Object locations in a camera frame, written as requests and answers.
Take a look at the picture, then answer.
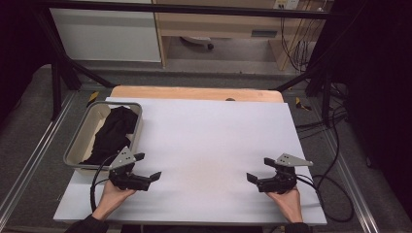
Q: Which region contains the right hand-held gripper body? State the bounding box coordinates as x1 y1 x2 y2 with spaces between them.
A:
257 152 315 195

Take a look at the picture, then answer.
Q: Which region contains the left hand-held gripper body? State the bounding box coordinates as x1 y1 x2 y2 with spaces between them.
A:
108 146 152 192

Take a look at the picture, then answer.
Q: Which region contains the person's right hand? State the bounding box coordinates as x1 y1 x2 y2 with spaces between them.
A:
264 186 304 224

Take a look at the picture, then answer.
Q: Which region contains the person's left hand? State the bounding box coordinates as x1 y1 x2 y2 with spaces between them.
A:
91 179 137 222

